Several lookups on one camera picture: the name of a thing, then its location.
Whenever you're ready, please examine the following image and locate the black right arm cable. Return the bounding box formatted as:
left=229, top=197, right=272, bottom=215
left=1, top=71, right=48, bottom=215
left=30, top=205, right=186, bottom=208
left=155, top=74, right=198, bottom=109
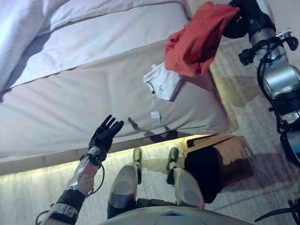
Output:
left=256, top=37, right=291, bottom=104

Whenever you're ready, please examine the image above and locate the black garment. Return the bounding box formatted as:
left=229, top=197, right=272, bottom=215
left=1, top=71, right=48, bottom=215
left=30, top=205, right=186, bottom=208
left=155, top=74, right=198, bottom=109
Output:
left=184, top=146, right=222, bottom=204

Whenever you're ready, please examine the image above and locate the beige robot torso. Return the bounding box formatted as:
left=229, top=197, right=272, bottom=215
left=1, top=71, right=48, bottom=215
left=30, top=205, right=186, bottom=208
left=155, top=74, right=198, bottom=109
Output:
left=98, top=206, right=254, bottom=225

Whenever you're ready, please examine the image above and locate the black harness strap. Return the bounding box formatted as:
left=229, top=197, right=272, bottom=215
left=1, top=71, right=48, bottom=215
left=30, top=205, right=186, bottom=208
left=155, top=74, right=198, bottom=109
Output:
left=254, top=199, right=300, bottom=223

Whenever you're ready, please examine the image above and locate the silver left robot leg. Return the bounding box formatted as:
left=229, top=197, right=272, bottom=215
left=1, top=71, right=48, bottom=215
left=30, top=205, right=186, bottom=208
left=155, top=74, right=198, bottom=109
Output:
left=107, top=147, right=143, bottom=220

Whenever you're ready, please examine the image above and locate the white duvet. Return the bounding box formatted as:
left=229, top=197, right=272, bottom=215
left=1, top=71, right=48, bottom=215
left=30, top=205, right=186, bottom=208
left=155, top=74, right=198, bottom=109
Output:
left=0, top=0, right=71, bottom=92

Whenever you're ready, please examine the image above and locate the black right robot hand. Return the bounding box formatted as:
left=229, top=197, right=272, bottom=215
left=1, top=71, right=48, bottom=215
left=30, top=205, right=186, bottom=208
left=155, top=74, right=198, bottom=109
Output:
left=221, top=0, right=276, bottom=39

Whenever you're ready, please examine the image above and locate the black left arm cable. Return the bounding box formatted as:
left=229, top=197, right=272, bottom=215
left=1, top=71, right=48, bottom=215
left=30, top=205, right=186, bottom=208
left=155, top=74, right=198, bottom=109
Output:
left=90, top=161, right=105, bottom=195

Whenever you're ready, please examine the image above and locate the brown wicker basket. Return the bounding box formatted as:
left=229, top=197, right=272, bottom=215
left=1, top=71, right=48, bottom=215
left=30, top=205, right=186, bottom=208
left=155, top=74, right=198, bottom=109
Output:
left=182, top=135, right=254, bottom=188

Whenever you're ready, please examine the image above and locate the white garment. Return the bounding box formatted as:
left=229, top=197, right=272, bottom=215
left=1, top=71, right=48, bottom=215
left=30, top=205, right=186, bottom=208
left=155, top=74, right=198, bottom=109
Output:
left=142, top=63, right=181, bottom=102

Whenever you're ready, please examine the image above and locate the bed mattress with beige sheet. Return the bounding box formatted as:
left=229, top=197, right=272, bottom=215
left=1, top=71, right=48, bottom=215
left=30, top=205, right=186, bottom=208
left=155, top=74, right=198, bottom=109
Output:
left=0, top=0, right=232, bottom=160

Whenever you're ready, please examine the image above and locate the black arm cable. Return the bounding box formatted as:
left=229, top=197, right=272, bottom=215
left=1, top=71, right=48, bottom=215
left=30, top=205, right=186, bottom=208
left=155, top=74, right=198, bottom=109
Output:
left=256, top=37, right=291, bottom=104
left=90, top=161, right=105, bottom=195

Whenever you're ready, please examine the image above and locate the white paper price tag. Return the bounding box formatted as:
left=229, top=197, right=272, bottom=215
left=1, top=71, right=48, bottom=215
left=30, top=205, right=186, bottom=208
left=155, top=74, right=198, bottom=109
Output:
left=150, top=111, right=162, bottom=125

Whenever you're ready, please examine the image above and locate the silver robot leg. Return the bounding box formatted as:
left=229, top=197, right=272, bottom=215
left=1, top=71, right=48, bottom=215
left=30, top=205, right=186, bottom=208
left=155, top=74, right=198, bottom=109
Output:
left=107, top=147, right=143, bottom=220
left=165, top=146, right=206, bottom=209

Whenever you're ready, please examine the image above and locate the red garment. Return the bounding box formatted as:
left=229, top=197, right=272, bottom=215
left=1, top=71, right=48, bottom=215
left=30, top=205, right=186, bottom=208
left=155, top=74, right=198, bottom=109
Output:
left=165, top=1, right=241, bottom=77

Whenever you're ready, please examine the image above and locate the silver right robot leg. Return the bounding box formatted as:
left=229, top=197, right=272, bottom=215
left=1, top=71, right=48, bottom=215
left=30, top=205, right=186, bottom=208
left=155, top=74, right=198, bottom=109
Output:
left=165, top=146, right=206, bottom=209

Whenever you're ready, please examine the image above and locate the white quilted bed pad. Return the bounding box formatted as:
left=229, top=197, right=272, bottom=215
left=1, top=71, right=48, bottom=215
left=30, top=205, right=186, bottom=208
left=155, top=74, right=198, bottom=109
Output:
left=9, top=0, right=190, bottom=87

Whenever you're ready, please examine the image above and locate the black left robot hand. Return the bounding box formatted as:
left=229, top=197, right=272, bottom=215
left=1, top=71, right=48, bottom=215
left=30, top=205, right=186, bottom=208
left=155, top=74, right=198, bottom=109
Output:
left=88, top=114, right=124, bottom=157

